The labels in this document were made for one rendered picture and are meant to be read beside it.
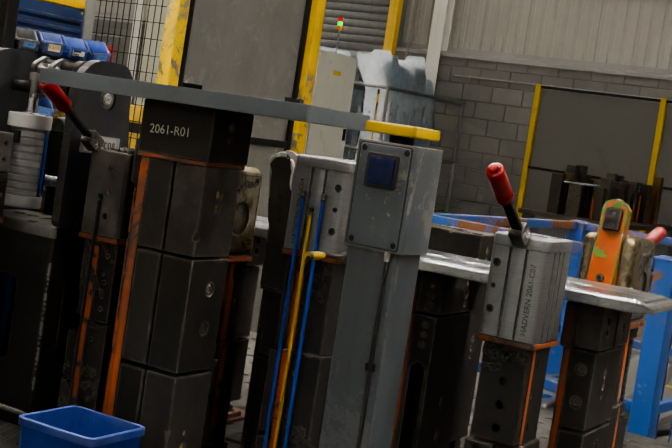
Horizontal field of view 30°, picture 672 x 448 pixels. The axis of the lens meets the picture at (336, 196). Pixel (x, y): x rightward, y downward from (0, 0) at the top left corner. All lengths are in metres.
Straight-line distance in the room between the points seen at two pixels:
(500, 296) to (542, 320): 0.05
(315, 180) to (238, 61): 3.55
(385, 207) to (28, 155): 0.63
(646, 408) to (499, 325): 1.97
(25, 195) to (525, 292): 0.71
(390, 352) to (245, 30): 3.81
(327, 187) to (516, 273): 0.26
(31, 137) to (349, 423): 0.66
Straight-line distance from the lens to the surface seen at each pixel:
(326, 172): 1.49
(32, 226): 1.69
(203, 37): 4.85
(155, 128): 1.43
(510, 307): 1.40
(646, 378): 3.35
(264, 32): 5.15
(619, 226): 1.71
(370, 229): 1.29
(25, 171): 1.74
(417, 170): 1.27
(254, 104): 1.32
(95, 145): 1.64
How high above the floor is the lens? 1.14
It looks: 3 degrees down
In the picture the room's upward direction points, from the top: 9 degrees clockwise
